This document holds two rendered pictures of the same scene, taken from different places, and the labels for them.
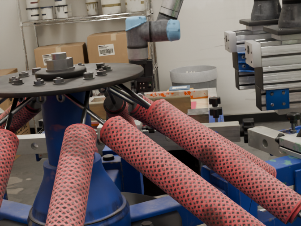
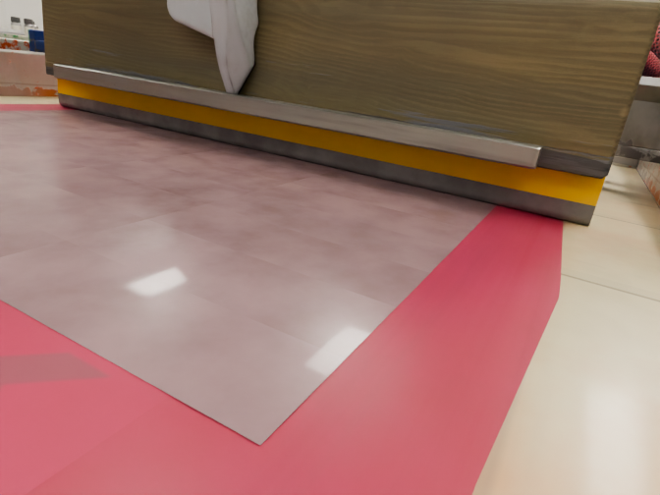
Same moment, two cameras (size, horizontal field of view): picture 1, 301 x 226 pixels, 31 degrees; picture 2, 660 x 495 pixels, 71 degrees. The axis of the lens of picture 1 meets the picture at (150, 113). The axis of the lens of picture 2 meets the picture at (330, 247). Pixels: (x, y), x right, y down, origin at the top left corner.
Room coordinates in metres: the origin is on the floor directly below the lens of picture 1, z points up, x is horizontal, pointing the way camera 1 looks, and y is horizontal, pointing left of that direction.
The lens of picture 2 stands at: (2.24, 0.21, 1.01)
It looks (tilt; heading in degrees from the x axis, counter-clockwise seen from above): 21 degrees down; 200
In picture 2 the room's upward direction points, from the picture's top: 7 degrees clockwise
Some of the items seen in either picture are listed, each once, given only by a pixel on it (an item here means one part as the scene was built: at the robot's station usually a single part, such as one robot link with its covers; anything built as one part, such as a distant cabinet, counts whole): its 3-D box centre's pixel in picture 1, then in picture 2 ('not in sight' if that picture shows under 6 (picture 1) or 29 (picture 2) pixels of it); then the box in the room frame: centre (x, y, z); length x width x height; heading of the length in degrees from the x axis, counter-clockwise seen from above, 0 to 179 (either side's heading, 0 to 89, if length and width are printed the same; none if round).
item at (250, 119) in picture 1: (244, 131); not in sight; (1.53, -0.27, 1.02); 0.07 x 0.06 x 0.07; 173
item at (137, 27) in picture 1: (137, 32); not in sight; (1.96, 0.02, 1.30); 0.09 x 0.08 x 0.11; 88
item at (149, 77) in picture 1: (141, 76); not in sight; (1.96, 0.02, 1.14); 0.09 x 0.08 x 0.12; 83
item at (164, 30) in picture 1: (164, 30); not in sight; (1.97, -0.08, 1.29); 0.11 x 0.11 x 0.08; 88
